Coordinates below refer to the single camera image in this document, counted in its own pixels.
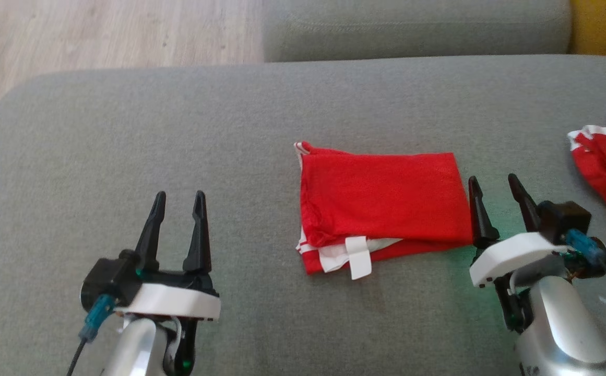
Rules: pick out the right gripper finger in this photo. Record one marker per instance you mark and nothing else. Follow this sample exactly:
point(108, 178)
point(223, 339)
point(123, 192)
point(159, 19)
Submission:
point(483, 224)
point(527, 209)

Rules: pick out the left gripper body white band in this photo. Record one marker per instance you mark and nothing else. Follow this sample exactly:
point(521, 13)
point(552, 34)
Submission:
point(172, 303)

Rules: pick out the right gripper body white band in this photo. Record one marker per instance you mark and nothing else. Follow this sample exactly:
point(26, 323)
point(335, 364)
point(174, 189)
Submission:
point(511, 256)

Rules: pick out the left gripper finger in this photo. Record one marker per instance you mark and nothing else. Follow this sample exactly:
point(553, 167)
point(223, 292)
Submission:
point(151, 240)
point(198, 240)

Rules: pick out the red Bulls basketball jersey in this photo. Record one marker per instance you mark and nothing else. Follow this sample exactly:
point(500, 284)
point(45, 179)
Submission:
point(386, 198)

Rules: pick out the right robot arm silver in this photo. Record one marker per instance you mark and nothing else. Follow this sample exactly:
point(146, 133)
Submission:
point(558, 329)

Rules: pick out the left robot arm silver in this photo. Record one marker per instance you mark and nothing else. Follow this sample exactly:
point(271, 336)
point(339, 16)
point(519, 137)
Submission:
point(135, 350)

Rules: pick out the grey sofa seat cushion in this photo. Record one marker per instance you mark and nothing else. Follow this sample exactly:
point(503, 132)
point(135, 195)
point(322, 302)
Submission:
point(125, 130)

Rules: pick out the yellow cushion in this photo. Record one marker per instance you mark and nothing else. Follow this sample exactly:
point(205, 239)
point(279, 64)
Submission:
point(605, 26)

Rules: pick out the grey stitched sofa cushion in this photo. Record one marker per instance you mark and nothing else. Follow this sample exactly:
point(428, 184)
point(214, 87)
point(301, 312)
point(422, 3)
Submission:
point(412, 26)

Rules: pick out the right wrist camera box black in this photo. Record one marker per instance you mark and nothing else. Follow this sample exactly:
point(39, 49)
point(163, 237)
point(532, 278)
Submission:
point(563, 219)

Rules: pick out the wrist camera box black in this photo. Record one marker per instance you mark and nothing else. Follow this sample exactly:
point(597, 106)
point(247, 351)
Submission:
point(563, 219)
point(107, 279)

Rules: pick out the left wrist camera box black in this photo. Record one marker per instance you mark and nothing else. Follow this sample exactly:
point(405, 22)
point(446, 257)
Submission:
point(107, 279)

